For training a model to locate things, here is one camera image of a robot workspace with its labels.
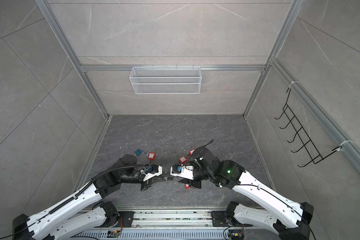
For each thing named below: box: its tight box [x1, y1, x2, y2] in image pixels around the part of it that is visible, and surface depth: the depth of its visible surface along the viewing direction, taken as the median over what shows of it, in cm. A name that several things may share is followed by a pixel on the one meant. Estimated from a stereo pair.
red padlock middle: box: [179, 155, 188, 165], surface depth 95 cm
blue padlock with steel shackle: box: [135, 148, 148, 156], surface depth 100 cm
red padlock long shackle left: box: [148, 148, 157, 161], surface depth 97 cm
